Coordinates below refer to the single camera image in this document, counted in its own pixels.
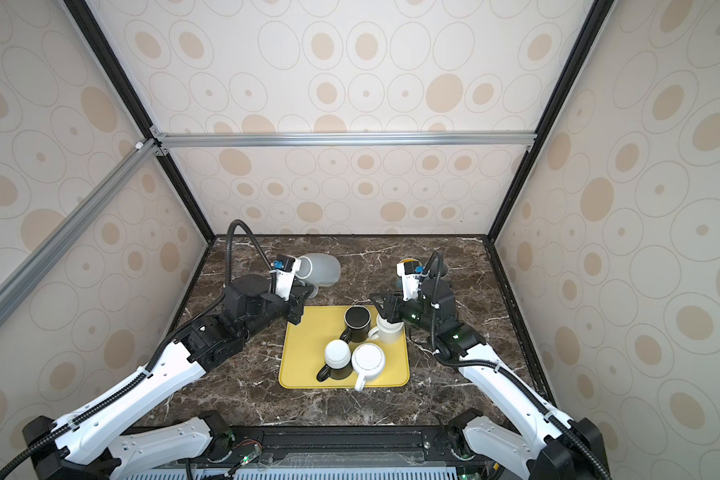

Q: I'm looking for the left slanted aluminium rail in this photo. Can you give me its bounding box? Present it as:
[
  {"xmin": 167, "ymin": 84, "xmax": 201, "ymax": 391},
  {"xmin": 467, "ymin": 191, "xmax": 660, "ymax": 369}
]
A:
[{"xmin": 0, "ymin": 139, "xmax": 157, "ymax": 328}]

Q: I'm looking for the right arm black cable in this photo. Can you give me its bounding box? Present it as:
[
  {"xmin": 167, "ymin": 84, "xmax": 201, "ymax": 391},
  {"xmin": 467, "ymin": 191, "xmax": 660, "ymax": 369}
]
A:
[{"xmin": 422, "ymin": 250, "xmax": 448, "ymax": 355}]

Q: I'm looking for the black mug upside down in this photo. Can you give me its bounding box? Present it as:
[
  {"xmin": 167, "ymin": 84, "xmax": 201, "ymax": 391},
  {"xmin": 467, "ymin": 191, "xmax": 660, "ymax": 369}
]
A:
[{"xmin": 340, "ymin": 306, "xmax": 371, "ymax": 343}]

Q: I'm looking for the large grey mug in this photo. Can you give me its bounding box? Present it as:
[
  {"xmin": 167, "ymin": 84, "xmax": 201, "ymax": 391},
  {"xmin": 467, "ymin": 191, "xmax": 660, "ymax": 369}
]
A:
[{"xmin": 427, "ymin": 258, "xmax": 449, "ymax": 278}]

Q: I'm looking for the blue mug yellow inside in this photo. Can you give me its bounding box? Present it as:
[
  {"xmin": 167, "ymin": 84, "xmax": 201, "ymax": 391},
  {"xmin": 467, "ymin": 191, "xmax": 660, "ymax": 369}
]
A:
[{"xmin": 397, "ymin": 258, "xmax": 423, "ymax": 275}]

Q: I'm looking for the horizontal aluminium rail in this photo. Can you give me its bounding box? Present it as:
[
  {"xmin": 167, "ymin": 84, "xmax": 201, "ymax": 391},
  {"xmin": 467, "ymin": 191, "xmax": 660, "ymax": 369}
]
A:
[{"xmin": 158, "ymin": 131, "xmax": 536, "ymax": 148}]

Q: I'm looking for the white mug upside down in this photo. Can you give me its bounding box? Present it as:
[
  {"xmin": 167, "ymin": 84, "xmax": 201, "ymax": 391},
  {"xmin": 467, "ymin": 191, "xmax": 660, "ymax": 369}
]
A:
[{"xmin": 351, "ymin": 343, "xmax": 386, "ymax": 391}]

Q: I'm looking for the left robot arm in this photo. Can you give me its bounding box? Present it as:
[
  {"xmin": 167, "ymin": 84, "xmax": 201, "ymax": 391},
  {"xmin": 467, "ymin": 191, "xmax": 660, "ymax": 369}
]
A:
[{"xmin": 0, "ymin": 274, "xmax": 316, "ymax": 479}]

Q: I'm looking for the small grey mug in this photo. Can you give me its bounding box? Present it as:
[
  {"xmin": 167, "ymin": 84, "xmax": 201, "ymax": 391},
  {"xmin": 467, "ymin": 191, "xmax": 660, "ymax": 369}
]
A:
[{"xmin": 295, "ymin": 253, "xmax": 341, "ymax": 298}]

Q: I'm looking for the cream white mug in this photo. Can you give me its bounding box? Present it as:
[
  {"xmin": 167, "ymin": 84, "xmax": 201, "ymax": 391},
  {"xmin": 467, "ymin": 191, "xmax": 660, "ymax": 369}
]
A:
[{"xmin": 367, "ymin": 316, "xmax": 404, "ymax": 344}]

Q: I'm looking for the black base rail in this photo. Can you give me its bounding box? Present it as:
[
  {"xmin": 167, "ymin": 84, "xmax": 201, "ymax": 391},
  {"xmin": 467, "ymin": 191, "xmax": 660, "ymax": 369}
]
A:
[{"xmin": 83, "ymin": 424, "xmax": 601, "ymax": 480}]

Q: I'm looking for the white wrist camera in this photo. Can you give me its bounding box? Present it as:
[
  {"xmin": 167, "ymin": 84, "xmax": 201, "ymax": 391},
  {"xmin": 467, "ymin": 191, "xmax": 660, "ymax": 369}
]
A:
[
  {"xmin": 397, "ymin": 270, "xmax": 423, "ymax": 301},
  {"xmin": 270, "ymin": 254, "xmax": 301, "ymax": 300}
]

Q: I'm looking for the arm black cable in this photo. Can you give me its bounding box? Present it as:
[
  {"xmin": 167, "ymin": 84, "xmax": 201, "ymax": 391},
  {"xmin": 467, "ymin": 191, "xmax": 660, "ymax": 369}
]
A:
[
  {"xmin": 422, "ymin": 250, "xmax": 448, "ymax": 355},
  {"xmin": 224, "ymin": 219, "xmax": 277, "ymax": 289}
]

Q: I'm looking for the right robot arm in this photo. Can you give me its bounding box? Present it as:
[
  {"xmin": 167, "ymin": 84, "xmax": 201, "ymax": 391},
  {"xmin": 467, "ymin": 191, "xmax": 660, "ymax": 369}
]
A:
[{"xmin": 369, "ymin": 279, "xmax": 611, "ymax": 479}]

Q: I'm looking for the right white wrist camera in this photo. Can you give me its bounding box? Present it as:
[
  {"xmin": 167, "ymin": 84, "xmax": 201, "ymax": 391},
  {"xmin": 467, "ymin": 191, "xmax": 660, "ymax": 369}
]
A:
[{"xmin": 397, "ymin": 270, "xmax": 423, "ymax": 301}]

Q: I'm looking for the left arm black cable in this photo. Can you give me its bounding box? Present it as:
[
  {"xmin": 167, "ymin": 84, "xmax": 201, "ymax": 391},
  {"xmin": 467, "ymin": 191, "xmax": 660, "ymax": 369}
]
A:
[{"xmin": 224, "ymin": 219, "xmax": 277, "ymax": 289}]

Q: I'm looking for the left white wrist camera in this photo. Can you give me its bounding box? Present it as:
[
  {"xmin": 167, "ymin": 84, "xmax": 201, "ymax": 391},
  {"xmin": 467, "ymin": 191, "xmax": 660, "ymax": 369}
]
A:
[{"xmin": 270, "ymin": 254, "xmax": 301, "ymax": 300}]

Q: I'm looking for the yellow plastic tray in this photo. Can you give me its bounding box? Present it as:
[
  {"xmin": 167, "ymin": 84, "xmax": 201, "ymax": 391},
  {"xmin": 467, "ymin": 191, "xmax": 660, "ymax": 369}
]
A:
[{"xmin": 279, "ymin": 305, "xmax": 410, "ymax": 390}]

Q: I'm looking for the black mug white base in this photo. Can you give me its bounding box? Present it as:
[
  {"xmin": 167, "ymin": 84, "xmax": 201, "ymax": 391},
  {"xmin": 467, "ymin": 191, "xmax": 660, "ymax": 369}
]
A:
[{"xmin": 316, "ymin": 339, "xmax": 353, "ymax": 383}]

